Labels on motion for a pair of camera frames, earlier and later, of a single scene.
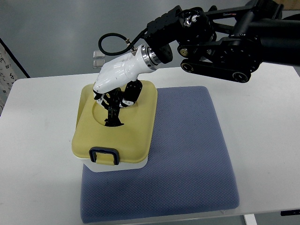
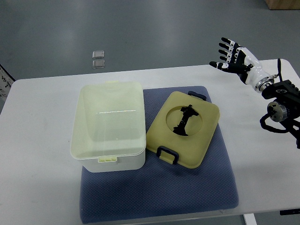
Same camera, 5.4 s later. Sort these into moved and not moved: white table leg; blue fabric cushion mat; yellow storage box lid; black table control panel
Moved: yellow storage box lid
Not moved: black table control panel; white table leg; blue fabric cushion mat
